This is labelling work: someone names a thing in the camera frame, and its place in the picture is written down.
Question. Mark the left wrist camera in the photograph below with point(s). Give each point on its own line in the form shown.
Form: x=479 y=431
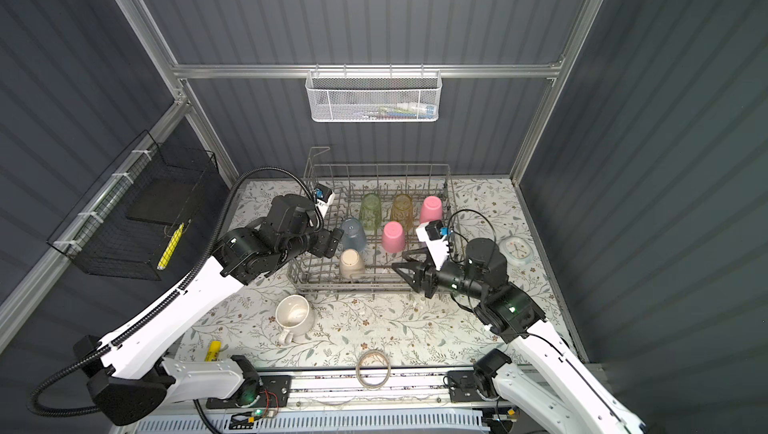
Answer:
x=324 y=198

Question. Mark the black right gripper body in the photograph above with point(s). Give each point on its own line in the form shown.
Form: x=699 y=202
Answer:
x=452 y=277

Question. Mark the pink cup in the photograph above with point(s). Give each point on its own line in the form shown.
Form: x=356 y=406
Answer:
x=393 y=238
x=431 y=210

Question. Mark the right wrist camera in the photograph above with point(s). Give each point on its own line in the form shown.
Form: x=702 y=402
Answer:
x=435 y=235

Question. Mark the beige cup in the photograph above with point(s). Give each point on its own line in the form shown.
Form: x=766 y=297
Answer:
x=351 y=264

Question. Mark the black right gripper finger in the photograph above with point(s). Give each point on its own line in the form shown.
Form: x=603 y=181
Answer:
x=412 y=274
x=418 y=255

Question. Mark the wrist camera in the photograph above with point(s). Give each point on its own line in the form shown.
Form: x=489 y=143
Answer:
x=324 y=198
x=435 y=235

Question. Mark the yellow marker in basket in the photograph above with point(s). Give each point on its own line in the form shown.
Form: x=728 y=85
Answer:
x=170 y=248

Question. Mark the pink cup front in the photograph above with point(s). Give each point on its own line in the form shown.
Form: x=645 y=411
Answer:
x=431 y=210

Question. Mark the grey wire dish rack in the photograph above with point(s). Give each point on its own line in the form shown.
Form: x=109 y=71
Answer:
x=350 y=182

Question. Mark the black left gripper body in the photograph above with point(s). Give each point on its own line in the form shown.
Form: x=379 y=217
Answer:
x=322 y=241

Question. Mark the white ceramic mug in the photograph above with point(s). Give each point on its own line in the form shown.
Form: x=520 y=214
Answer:
x=295 y=317

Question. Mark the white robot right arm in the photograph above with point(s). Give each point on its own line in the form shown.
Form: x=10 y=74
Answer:
x=572 y=400

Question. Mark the blue glass tumbler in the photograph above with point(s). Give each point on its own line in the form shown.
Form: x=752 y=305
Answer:
x=354 y=236

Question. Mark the green glass tumbler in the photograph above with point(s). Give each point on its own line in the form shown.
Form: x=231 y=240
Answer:
x=370 y=214

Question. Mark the white round clock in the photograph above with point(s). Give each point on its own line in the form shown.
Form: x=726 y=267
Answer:
x=516 y=250

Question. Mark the items in white basket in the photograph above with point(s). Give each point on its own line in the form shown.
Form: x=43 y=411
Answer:
x=401 y=111

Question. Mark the white mesh wall basket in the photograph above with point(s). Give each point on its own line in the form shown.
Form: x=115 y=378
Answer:
x=335 y=95

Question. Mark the black wire wall basket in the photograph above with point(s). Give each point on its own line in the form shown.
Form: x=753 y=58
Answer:
x=124 y=229

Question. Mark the yellow marker on table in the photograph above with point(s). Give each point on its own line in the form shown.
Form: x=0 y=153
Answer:
x=213 y=351

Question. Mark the yellow glass tumbler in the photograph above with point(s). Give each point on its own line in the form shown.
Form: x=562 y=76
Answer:
x=402 y=211

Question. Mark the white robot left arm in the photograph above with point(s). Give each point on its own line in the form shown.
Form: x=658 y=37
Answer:
x=136 y=376

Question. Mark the clear tape roll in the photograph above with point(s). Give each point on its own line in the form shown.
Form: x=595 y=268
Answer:
x=373 y=369

